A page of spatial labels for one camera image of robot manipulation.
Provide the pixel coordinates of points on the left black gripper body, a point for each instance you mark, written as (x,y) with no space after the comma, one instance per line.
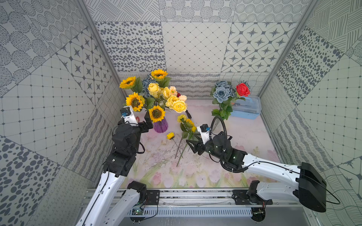
(143,126)

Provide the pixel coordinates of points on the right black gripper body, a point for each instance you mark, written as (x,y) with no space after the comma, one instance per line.
(209,148)

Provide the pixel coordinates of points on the yellow carnation flower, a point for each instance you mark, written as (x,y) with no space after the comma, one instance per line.
(182,118)

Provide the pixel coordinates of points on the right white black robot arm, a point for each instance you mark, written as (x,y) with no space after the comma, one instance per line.
(298,183)

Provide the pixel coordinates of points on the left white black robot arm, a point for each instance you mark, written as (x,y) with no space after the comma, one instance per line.
(116,168)

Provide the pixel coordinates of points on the clear glass vase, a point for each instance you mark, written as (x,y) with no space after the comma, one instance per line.
(217,126)

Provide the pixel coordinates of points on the purple ribbed vase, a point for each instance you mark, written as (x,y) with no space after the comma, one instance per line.
(160,126)

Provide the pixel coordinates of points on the left bouquet yellow flowers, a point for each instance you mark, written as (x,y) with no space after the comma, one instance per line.
(154,94)

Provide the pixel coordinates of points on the blue plastic storage box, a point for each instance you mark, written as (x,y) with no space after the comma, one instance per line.
(250,108)

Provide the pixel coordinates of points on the blue grey roses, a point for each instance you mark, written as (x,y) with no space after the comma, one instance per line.
(223,91)

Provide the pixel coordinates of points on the red rose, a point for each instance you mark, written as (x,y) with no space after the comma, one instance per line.
(243,90)

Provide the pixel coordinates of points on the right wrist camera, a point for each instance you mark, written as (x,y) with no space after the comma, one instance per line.
(204,131)

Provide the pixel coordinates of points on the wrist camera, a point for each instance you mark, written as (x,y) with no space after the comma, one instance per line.
(204,131)
(127,115)

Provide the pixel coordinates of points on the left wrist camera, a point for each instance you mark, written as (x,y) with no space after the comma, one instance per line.
(127,115)

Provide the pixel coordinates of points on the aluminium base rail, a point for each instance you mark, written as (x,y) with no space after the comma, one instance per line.
(209,197)

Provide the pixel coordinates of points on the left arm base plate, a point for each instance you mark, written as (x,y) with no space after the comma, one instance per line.
(147,197)

